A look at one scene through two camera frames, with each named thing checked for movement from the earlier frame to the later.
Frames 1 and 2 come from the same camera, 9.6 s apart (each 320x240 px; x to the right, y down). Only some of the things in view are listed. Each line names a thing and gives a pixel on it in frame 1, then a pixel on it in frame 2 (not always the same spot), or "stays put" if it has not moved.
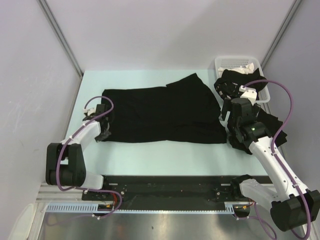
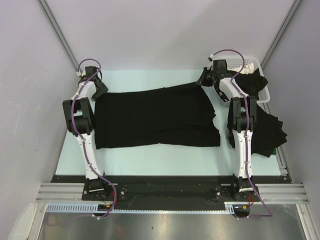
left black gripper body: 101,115 -> 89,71
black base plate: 165,190 stays put
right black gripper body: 227,107 -> 207,79
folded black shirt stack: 272,124 stays put
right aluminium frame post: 295,5 stays put
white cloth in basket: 248,69 stays put
